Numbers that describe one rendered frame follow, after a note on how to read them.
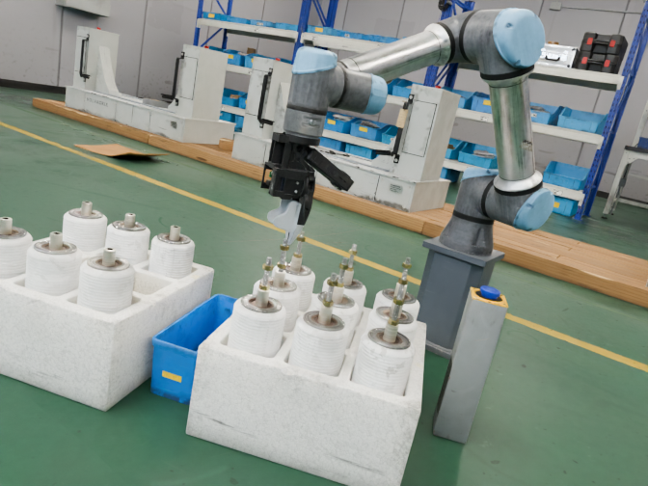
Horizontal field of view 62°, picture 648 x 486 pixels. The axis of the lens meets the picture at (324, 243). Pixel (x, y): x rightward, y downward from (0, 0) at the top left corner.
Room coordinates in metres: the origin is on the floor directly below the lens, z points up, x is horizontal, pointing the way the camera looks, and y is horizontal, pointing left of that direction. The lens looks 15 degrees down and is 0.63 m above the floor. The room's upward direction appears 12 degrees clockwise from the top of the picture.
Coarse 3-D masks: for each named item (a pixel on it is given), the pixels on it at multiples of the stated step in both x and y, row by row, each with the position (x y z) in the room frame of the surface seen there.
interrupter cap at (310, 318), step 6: (306, 312) 0.90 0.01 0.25; (312, 312) 0.90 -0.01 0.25; (318, 312) 0.91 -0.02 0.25; (306, 318) 0.87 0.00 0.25; (312, 318) 0.88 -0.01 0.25; (336, 318) 0.90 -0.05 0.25; (312, 324) 0.85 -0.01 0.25; (318, 324) 0.86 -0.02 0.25; (324, 324) 0.87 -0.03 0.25; (330, 324) 0.88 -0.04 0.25; (336, 324) 0.88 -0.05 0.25; (342, 324) 0.88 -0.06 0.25; (324, 330) 0.84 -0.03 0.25; (330, 330) 0.85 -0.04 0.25; (336, 330) 0.85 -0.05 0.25
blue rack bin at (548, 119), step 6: (546, 108) 5.85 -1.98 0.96; (552, 108) 5.82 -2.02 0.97; (558, 108) 5.51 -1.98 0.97; (534, 114) 5.43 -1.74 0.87; (540, 114) 5.40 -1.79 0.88; (546, 114) 5.37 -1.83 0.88; (552, 114) 5.36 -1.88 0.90; (558, 114) 5.61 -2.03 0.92; (534, 120) 5.43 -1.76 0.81; (540, 120) 5.40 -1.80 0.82; (546, 120) 5.37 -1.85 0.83; (552, 120) 5.46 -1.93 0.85
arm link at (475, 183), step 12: (468, 168) 1.49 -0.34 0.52; (480, 168) 1.46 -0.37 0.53; (468, 180) 1.47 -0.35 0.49; (480, 180) 1.45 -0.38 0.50; (492, 180) 1.43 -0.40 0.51; (468, 192) 1.46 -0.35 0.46; (480, 192) 1.42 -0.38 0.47; (456, 204) 1.49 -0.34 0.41; (468, 204) 1.45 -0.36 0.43; (480, 204) 1.42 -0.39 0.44; (480, 216) 1.44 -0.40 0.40
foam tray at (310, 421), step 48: (288, 336) 0.95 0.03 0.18; (240, 384) 0.82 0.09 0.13; (288, 384) 0.81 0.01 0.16; (336, 384) 0.80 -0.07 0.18; (192, 432) 0.83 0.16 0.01; (240, 432) 0.82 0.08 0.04; (288, 432) 0.81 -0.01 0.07; (336, 432) 0.80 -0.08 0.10; (384, 432) 0.78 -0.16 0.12; (336, 480) 0.79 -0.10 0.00; (384, 480) 0.78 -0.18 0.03
